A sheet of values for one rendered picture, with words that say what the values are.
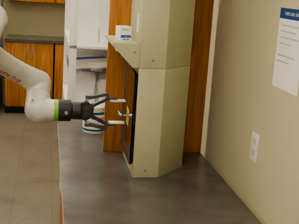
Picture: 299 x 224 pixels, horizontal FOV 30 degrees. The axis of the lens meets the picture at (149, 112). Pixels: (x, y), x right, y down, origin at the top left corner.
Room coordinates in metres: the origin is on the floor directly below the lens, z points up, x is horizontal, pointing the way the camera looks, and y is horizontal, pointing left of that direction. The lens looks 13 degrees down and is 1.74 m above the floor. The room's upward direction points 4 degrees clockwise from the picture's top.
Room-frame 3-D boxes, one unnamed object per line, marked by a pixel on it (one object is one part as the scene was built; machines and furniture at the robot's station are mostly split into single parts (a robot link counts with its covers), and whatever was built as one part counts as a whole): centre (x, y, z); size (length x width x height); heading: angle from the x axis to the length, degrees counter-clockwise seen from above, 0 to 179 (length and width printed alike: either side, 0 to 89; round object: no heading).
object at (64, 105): (2.30, 0.36, 1.20); 0.12 x 0.06 x 0.09; 11
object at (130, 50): (2.40, 0.14, 1.46); 0.32 x 0.11 x 0.10; 11
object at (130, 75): (2.41, 0.09, 1.19); 0.30 x 0.01 x 0.40; 10
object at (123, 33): (2.35, 0.13, 1.54); 0.05 x 0.05 x 0.06; 30
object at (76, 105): (2.32, 0.28, 1.20); 0.09 x 0.07 x 0.08; 101
